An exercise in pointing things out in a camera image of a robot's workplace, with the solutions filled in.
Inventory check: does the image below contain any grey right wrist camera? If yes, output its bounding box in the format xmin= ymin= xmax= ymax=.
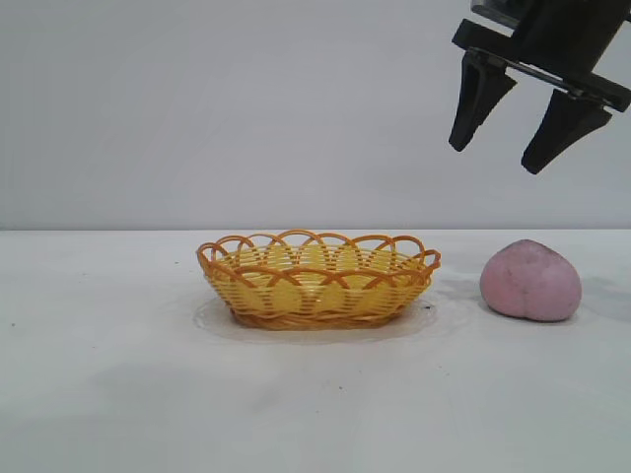
xmin=470 ymin=0 xmax=522 ymax=22

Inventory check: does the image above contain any pink peach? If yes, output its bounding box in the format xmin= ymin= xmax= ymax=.
xmin=479 ymin=238 xmax=584 ymax=322

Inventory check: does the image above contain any yellow woven wicker basket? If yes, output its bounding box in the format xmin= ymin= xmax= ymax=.
xmin=195 ymin=227 xmax=443 ymax=331

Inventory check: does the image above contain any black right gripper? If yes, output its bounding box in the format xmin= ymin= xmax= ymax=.
xmin=448 ymin=0 xmax=631 ymax=174

